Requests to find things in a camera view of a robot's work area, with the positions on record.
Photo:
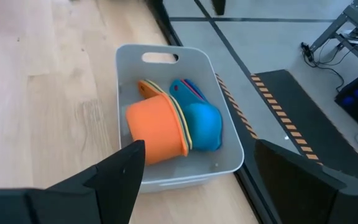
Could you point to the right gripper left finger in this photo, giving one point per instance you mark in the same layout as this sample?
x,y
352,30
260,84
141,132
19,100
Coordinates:
x,y
113,186

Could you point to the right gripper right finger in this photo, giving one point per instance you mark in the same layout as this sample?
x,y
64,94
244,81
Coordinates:
x,y
297,193

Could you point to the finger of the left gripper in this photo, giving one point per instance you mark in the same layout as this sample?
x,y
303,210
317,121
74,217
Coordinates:
x,y
218,6

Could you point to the large orange measuring cup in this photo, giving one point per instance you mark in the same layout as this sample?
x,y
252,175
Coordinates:
x,y
157,130

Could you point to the small blue measuring cup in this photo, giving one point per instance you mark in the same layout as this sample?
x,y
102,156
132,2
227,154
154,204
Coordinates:
x,y
196,88

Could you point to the red measuring cup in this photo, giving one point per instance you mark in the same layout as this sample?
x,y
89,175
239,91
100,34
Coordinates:
x,y
191,89

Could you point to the green measuring cup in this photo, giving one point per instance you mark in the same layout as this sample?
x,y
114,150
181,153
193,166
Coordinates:
x,y
186,134

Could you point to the yellow measuring cup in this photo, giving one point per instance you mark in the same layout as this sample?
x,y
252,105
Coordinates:
x,y
190,134

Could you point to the grey plastic basket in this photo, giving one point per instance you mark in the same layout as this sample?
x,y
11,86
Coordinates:
x,y
135,71

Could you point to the black hazard-striped floor mat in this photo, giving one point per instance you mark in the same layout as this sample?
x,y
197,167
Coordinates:
x,y
315,124
245,120

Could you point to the grey metal stand frame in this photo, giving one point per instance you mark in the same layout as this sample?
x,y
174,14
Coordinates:
x,y
353,18

